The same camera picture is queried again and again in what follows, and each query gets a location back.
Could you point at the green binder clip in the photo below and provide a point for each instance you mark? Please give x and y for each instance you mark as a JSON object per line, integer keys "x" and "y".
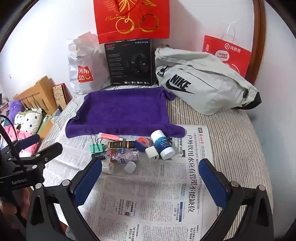
{"x": 95, "y": 148}

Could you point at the white spotted plush toy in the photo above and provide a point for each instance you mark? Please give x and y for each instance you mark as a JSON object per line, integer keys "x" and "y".
{"x": 29, "y": 120}

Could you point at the pink utility knife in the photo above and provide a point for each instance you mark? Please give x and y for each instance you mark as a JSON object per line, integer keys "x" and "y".
{"x": 108, "y": 136}

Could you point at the patterned brown box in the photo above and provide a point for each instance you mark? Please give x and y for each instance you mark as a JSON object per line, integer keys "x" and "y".
{"x": 59, "y": 95}

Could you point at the white plastic shopping bag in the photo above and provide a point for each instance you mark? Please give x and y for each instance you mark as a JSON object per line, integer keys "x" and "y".
{"x": 81, "y": 53}

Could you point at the wooden headboard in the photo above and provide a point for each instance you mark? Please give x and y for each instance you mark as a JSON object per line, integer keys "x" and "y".
{"x": 39, "y": 90}

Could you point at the pink cloth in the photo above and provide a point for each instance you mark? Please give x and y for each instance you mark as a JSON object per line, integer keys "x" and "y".
{"x": 25, "y": 136}

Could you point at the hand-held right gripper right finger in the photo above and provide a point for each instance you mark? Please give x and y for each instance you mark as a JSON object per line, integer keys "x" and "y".
{"x": 214, "y": 185}

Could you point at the curved brown wooden frame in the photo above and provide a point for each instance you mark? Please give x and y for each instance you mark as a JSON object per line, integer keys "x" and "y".
{"x": 257, "y": 34}

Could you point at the person's left hand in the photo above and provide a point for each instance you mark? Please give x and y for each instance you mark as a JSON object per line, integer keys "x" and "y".
{"x": 8, "y": 207}

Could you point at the white bottle cap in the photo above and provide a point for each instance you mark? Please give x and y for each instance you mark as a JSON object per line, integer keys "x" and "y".
{"x": 130, "y": 167}

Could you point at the purple towel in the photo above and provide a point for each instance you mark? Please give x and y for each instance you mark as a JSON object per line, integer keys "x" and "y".
{"x": 120, "y": 111}

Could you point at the grey waist bag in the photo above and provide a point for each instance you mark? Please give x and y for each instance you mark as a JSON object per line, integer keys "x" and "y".
{"x": 208, "y": 97}

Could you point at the newspaper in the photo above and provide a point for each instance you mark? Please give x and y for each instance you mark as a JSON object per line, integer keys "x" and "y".
{"x": 150, "y": 197}

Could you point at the clear plastic bottle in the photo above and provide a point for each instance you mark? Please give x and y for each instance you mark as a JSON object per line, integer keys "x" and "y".
{"x": 122, "y": 156}

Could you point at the white charger plug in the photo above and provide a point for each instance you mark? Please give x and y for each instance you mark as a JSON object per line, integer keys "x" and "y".
{"x": 151, "y": 153}

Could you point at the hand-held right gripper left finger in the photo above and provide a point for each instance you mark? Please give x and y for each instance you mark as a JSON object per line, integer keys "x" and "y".
{"x": 86, "y": 183}

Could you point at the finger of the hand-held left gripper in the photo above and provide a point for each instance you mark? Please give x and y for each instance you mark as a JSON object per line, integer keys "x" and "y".
{"x": 48, "y": 153}
{"x": 30, "y": 140}

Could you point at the purple plush toy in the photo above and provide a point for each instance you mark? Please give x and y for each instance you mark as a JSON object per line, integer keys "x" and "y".
{"x": 16, "y": 107}

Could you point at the black headphone box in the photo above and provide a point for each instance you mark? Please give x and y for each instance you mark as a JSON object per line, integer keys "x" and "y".
{"x": 120, "y": 64}

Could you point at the brown rectangular box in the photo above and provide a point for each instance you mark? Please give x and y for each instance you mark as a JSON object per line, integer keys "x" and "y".
{"x": 118, "y": 144}

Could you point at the white and blue bottle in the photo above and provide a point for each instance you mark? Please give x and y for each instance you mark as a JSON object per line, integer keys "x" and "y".
{"x": 161, "y": 143}

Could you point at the pink and blue tin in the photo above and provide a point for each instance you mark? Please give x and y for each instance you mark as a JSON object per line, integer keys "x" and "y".
{"x": 141, "y": 142}

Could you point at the small white jar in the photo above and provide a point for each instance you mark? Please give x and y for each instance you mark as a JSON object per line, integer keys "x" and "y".
{"x": 108, "y": 167}

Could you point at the red gift bag gold cherries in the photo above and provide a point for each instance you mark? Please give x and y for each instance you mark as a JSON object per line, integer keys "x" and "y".
{"x": 104, "y": 30}

